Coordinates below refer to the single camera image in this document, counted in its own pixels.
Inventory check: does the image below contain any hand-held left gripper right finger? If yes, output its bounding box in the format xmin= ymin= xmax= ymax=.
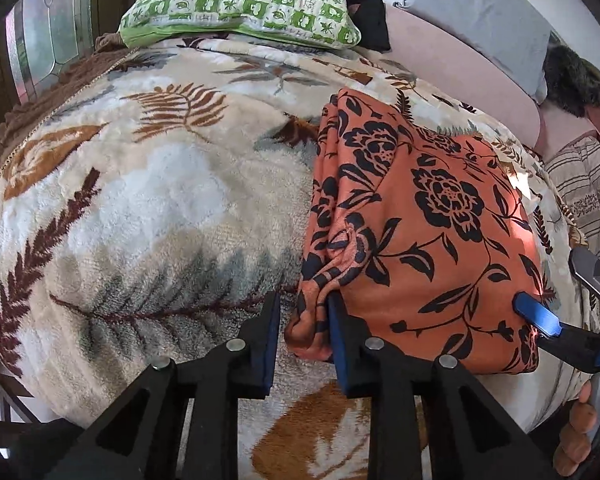
xmin=326 ymin=291 xmax=568 ymax=480

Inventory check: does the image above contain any orange floral garment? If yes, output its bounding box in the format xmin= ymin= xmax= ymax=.
xmin=284 ymin=87 xmax=556 ymax=376

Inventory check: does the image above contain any leaf print fleece blanket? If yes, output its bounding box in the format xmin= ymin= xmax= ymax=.
xmin=0 ymin=35 xmax=600 ymax=480

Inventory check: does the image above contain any green checkered pillow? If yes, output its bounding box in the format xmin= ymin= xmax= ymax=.
xmin=119 ymin=0 xmax=363 ymax=51

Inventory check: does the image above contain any brown quilted bedspread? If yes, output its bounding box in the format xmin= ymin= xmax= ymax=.
xmin=0 ymin=32 xmax=141 ymax=206

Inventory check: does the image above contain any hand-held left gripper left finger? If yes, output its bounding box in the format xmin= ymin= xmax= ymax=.
xmin=45 ymin=290 xmax=282 ymax=480

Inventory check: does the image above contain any striped cushion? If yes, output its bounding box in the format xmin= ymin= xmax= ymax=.
xmin=542 ymin=132 xmax=600 ymax=261

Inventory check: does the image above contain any stained glass window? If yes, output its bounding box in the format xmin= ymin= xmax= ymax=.
xmin=5 ymin=0 xmax=98 ymax=103

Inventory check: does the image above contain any dark furry cloth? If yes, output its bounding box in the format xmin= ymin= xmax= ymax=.
xmin=542 ymin=45 xmax=600 ymax=118

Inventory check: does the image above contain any person's right hand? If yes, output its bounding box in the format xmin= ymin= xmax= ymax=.
xmin=552 ymin=384 xmax=600 ymax=467

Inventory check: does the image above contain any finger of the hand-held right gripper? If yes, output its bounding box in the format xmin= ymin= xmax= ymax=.
xmin=512 ymin=291 xmax=600 ymax=375

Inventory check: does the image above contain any grey pillow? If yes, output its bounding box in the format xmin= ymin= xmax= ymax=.
xmin=392 ymin=0 xmax=552 ymax=106

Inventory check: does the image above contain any black cloth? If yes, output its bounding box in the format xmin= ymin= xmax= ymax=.
xmin=237 ymin=0 xmax=392 ymax=52

